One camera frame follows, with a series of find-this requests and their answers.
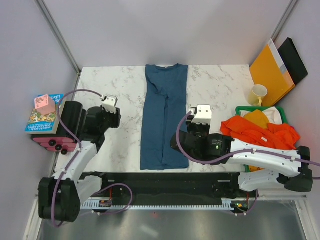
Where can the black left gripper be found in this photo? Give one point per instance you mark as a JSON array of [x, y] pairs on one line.
[[116, 118]]

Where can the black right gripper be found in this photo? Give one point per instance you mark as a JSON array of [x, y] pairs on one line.
[[206, 126]]

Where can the blue t shirt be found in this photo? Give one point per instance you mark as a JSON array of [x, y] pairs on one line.
[[164, 107]]

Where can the orange t shirt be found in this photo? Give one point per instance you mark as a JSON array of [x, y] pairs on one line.
[[275, 136]]

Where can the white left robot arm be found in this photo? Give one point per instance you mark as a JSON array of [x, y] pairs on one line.
[[60, 197]]

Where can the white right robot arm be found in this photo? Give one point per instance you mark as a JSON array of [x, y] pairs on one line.
[[288, 169]]

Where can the black box under book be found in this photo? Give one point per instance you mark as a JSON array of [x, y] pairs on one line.
[[73, 116]]

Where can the pink black dumbbell set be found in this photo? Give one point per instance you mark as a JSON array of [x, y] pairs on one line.
[[62, 143]]

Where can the pink dice cube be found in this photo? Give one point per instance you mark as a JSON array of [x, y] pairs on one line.
[[44, 105]]

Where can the yellow t shirt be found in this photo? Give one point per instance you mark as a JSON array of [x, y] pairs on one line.
[[258, 118]]

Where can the yellow mug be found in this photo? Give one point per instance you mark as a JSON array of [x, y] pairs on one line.
[[256, 95]]

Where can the white t shirt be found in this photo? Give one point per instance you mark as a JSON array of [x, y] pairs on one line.
[[273, 115]]

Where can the green plastic bin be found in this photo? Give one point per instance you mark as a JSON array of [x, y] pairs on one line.
[[241, 111]]

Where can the orange folder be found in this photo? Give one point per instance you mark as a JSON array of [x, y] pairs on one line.
[[269, 70]]

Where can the black flat box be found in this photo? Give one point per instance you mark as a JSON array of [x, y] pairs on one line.
[[293, 61]]

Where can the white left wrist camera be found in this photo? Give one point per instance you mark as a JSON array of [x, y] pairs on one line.
[[109, 104]]

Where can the white cable duct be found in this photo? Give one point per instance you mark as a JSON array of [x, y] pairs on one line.
[[103, 204]]

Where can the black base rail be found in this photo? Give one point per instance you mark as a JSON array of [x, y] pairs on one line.
[[171, 188]]

